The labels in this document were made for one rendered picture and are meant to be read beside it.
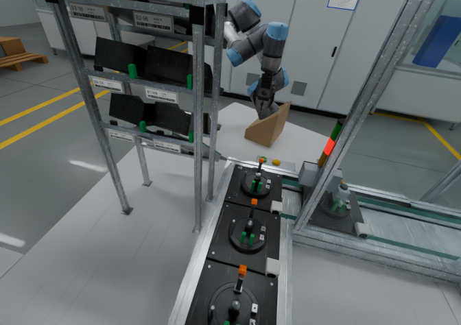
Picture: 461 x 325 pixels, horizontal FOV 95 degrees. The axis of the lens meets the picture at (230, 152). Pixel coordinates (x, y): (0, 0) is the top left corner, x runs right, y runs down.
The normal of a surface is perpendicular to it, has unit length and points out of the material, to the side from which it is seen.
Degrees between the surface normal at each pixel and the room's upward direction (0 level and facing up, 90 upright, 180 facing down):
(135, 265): 0
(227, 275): 0
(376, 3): 90
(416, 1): 90
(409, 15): 90
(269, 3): 90
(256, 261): 0
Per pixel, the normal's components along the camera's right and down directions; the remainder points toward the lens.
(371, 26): -0.24, 0.59
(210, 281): 0.10, -0.78
